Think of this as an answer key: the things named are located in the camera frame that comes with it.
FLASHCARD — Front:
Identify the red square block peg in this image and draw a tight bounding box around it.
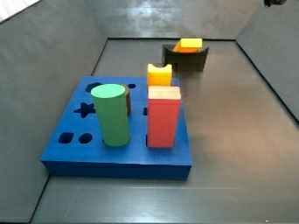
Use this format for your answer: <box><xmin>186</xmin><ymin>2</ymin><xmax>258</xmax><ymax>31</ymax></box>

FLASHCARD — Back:
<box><xmin>146</xmin><ymin>86</ymin><xmax>181</xmax><ymax>148</ymax></box>

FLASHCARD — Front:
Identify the dark brown cylinder peg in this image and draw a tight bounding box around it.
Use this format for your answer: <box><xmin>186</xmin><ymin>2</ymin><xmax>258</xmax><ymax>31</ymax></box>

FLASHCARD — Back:
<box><xmin>120</xmin><ymin>83</ymin><xmax>130</xmax><ymax>116</ymax></box>

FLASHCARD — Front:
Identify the green cylinder peg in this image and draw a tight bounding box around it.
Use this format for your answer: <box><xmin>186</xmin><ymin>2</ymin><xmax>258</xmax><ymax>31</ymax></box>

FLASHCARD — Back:
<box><xmin>90</xmin><ymin>84</ymin><xmax>129</xmax><ymax>147</ymax></box>

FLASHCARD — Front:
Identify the black curved regrasp stand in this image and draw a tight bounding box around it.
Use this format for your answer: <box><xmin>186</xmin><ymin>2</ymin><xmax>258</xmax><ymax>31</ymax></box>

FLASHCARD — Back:
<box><xmin>162</xmin><ymin>45</ymin><xmax>209</xmax><ymax>72</ymax></box>

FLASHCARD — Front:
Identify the yellow double-square slotted block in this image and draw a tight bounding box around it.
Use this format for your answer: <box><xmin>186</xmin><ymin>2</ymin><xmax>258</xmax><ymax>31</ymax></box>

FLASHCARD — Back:
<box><xmin>172</xmin><ymin>38</ymin><xmax>202</xmax><ymax>53</ymax></box>

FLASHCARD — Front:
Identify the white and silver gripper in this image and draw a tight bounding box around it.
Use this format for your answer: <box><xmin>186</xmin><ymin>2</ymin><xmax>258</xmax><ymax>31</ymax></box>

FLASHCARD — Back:
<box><xmin>264</xmin><ymin>0</ymin><xmax>286</xmax><ymax>8</ymax></box>

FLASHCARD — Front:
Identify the yellow curved-top block peg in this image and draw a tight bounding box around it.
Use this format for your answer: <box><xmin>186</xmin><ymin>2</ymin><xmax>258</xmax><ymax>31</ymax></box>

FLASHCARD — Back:
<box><xmin>146</xmin><ymin>64</ymin><xmax>173</xmax><ymax>86</ymax></box>

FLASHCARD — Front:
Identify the blue foam shape board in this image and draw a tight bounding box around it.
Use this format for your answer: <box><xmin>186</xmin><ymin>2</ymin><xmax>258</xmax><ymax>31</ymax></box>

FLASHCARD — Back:
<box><xmin>41</xmin><ymin>76</ymin><xmax>192</xmax><ymax>180</ymax></box>

